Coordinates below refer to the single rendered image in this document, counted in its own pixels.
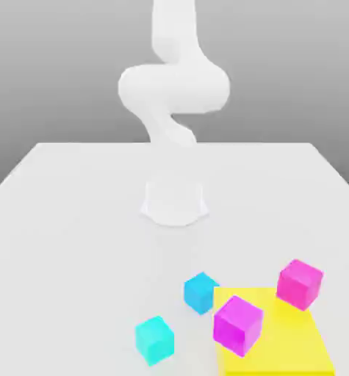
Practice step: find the small pink cube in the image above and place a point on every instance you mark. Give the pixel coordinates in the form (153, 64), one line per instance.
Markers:
(299, 285)

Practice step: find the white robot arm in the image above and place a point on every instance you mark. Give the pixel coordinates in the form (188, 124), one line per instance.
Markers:
(174, 88)

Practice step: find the small cyan cube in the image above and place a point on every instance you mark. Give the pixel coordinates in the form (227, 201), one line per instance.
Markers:
(154, 340)

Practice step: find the large yellow box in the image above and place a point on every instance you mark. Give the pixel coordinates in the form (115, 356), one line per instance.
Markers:
(291, 340)

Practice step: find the small blue cube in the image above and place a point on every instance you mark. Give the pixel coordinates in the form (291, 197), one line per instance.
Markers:
(198, 293)

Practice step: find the small magenta cube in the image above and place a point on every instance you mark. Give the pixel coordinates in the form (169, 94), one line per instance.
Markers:
(237, 326)

